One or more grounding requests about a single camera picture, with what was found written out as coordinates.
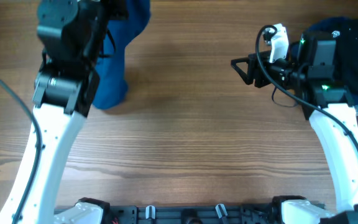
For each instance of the navy blue folded garment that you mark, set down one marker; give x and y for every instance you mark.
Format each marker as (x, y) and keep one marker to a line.
(326, 26)

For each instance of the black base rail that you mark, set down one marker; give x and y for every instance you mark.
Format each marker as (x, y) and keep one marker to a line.
(220, 213)

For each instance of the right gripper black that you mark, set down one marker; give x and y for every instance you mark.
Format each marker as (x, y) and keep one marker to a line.
(248, 77)

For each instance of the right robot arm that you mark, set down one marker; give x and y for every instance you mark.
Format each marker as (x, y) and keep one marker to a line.
(326, 104)

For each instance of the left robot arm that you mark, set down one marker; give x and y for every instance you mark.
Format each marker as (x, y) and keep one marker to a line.
(72, 33)

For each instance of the blue polo shirt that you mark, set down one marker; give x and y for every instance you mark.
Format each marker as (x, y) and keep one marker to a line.
(113, 87)

